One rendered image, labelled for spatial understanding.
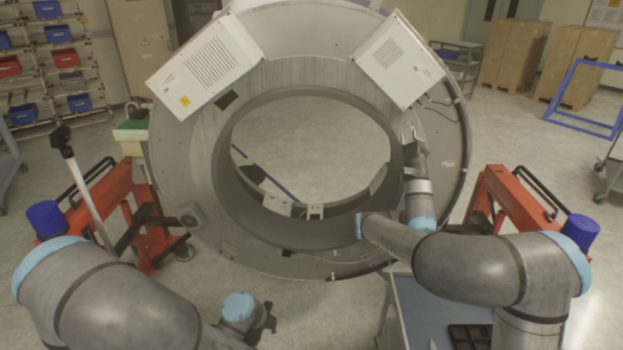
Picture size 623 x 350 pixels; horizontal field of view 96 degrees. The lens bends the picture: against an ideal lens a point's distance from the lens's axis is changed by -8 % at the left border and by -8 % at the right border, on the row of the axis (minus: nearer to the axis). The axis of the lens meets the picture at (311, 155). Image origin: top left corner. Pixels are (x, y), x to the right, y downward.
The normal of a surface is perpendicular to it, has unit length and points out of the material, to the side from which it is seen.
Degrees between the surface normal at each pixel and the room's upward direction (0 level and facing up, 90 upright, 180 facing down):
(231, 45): 90
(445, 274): 67
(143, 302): 37
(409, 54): 90
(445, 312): 0
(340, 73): 90
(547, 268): 42
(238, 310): 19
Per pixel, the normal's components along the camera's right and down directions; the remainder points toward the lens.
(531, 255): 0.04, -0.62
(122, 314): 0.49, -0.47
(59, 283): -0.18, -0.60
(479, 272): -0.53, -0.25
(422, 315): 0.00, -0.87
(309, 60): -0.04, 0.49
